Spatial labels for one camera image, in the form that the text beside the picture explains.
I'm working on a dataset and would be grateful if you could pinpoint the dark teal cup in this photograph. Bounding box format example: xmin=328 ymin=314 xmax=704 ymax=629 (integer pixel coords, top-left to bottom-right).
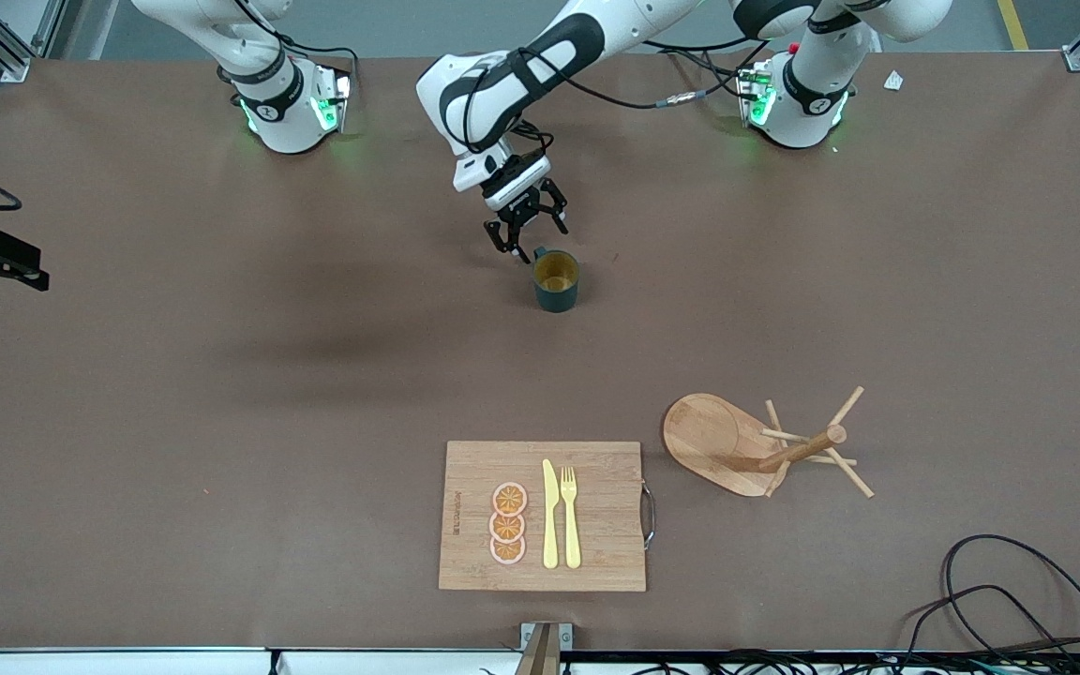
xmin=532 ymin=247 xmax=580 ymax=313

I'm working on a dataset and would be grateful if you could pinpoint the wooden cup rack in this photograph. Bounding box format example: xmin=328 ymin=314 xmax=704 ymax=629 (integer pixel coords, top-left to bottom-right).
xmin=663 ymin=385 xmax=876 ymax=500

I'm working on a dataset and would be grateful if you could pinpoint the brown table mat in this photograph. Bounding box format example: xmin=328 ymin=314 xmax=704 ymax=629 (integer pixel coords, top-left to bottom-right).
xmin=0 ymin=47 xmax=1080 ymax=653

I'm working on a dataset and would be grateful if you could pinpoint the yellow plastic knife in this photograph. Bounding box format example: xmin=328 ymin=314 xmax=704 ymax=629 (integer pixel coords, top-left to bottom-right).
xmin=542 ymin=458 xmax=561 ymax=570

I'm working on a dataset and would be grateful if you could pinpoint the bamboo cutting board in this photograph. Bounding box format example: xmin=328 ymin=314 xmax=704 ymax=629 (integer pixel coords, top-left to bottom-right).
xmin=438 ymin=441 xmax=647 ymax=593

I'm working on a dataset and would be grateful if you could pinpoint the yellow plastic fork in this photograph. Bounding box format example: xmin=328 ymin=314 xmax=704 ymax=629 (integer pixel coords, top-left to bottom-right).
xmin=560 ymin=466 xmax=582 ymax=570

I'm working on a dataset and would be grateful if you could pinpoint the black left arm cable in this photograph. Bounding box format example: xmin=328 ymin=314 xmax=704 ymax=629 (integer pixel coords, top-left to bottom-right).
xmin=460 ymin=37 xmax=771 ymax=156

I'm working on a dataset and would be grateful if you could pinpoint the grey metal bracket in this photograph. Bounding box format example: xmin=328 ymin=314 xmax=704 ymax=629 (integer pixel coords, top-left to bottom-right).
xmin=517 ymin=622 xmax=574 ymax=675

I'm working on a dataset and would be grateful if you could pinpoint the white table rail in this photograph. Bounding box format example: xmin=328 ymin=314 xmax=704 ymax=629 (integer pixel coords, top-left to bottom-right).
xmin=0 ymin=647 xmax=522 ymax=675

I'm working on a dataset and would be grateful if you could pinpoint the black cable bundle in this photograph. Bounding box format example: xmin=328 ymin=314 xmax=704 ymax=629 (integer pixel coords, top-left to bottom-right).
xmin=559 ymin=647 xmax=1080 ymax=675

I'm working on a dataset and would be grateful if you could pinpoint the black looped cable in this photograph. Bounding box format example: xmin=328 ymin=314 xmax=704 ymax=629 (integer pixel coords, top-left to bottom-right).
xmin=906 ymin=586 xmax=1061 ymax=657
xmin=941 ymin=534 xmax=1080 ymax=657

